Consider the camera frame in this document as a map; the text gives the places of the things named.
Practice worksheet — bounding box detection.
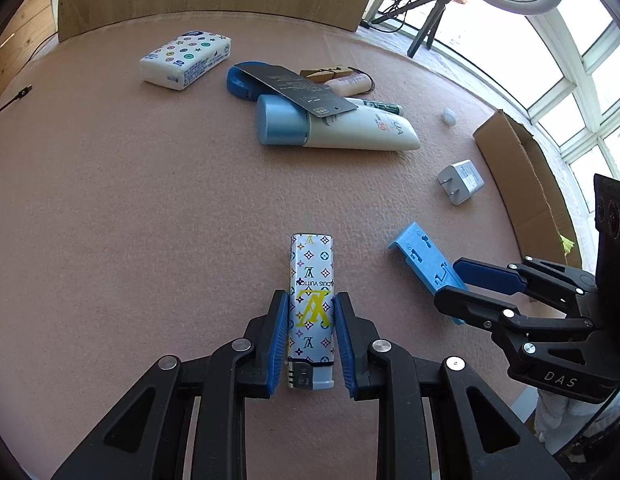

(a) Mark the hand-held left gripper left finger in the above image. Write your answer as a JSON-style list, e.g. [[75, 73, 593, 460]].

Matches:
[[52, 289, 291, 480]]

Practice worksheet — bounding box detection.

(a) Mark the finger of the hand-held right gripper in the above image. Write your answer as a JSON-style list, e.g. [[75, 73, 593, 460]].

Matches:
[[434, 285, 596, 357], [452, 256, 598, 311]]

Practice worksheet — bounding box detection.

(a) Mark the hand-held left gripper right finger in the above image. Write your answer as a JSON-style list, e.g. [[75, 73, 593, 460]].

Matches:
[[334, 291, 571, 480]]

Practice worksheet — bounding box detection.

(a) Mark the blue plastic bracket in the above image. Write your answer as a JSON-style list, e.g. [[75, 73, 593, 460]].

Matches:
[[387, 221, 468, 326]]

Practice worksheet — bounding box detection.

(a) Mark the white patterned lighter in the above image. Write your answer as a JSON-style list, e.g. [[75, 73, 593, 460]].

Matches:
[[286, 232, 335, 391]]

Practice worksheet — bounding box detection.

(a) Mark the white charger plug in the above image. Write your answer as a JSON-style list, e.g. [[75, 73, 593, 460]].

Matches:
[[437, 160, 486, 206]]

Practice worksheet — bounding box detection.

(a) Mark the cardboard box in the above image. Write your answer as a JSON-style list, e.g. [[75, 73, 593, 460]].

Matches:
[[472, 109, 583, 268]]

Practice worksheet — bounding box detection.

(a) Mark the white sunscreen bottle blue cap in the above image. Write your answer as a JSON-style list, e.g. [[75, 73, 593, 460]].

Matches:
[[256, 94, 421, 152]]

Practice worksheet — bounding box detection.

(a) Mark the green lip balm tube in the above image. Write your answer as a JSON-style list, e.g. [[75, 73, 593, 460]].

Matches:
[[362, 99, 405, 115]]

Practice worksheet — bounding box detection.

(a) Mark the purple hair tie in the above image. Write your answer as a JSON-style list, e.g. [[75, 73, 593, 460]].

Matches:
[[352, 66, 375, 95]]

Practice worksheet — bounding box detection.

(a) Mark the black paper tag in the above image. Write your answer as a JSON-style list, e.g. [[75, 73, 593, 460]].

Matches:
[[234, 61, 358, 118]]

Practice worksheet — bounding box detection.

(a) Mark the blue oval case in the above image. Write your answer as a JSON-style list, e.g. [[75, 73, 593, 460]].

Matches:
[[227, 61, 278, 103]]

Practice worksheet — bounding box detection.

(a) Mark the white patterned tissue pack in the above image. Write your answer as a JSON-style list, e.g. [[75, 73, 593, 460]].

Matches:
[[140, 30, 234, 92]]

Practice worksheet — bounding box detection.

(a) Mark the small beige tube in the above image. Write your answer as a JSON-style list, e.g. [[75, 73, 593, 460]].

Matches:
[[323, 74, 373, 97]]

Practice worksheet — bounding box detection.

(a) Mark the black tripod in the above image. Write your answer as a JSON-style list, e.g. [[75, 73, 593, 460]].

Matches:
[[370, 0, 461, 58]]

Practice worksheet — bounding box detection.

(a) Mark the wooden clothespin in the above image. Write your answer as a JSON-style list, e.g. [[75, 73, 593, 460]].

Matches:
[[300, 62, 355, 83]]

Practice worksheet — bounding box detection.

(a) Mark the white window frame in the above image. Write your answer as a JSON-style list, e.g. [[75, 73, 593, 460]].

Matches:
[[380, 0, 620, 261]]

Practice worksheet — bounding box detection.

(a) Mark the black usb cable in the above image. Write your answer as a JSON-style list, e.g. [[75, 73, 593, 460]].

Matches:
[[0, 85, 33, 121]]

